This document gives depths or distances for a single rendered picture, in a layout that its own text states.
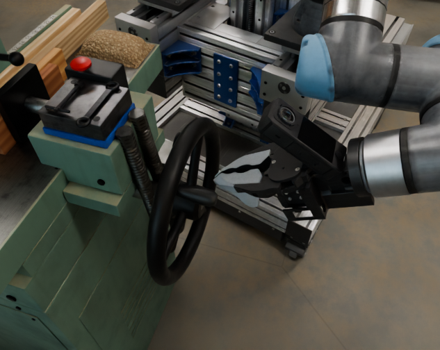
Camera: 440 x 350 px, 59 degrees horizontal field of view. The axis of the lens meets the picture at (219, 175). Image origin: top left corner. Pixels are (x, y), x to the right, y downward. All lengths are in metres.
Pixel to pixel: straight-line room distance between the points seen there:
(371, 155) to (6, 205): 0.49
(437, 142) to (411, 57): 0.11
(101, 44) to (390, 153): 0.59
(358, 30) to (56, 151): 0.43
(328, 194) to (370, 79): 0.15
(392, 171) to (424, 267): 1.26
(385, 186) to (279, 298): 1.06
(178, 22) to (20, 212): 0.86
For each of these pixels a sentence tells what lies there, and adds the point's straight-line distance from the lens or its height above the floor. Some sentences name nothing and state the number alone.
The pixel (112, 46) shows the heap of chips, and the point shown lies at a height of 0.93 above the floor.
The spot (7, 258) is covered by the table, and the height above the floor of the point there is 0.88.
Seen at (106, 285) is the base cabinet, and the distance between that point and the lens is 0.91.
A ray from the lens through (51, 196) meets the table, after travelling 0.63.
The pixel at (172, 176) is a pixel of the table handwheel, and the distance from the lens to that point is 0.53.
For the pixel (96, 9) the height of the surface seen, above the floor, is 0.94.
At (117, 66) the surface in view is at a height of 1.01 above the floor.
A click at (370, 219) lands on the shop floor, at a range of 1.74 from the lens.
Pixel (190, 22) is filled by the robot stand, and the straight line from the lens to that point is 1.32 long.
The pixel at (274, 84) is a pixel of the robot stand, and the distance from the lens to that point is 1.03.
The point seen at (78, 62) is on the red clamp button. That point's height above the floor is 1.03.
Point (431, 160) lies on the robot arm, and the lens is 0.45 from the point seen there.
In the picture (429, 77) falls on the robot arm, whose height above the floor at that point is 1.09.
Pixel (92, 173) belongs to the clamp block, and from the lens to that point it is 0.61.
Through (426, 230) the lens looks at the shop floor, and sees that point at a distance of 1.80.
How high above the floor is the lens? 1.35
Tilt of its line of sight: 49 degrees down
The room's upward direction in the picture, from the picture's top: straight up
